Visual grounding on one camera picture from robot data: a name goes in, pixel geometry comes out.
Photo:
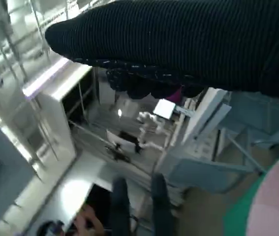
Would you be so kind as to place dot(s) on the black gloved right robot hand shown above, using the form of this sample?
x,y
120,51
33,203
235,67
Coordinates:
x,y
178,41

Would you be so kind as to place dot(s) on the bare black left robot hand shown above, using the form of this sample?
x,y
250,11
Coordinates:
x,y
120,204

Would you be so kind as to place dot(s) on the pink bowl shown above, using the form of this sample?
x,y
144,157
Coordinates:
x,y
277,196

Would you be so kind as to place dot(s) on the person's hand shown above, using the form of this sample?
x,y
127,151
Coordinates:
x,y
88,220

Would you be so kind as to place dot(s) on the white cabinet with dark openings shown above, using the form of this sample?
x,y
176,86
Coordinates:
x,y
53,118

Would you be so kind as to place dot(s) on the green cutting mat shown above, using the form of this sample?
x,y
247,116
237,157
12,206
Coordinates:
x,y
237,216

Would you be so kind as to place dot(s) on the white pipe frame rack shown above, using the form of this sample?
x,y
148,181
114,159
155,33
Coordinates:
x,y
16,44

